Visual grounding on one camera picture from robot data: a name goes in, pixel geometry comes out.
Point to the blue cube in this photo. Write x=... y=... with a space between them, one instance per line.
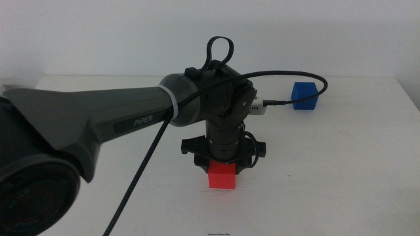
x=306 y=98

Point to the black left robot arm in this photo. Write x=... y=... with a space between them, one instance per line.
x=98 y=108

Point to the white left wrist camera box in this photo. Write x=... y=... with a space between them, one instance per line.
x=257 y=106

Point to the red cube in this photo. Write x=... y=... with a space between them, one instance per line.
x=222 y=177

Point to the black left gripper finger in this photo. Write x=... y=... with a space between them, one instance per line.
x=243 y=166
x=201 y=163

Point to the white zip tie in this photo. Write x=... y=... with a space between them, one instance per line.
x=173 y=101

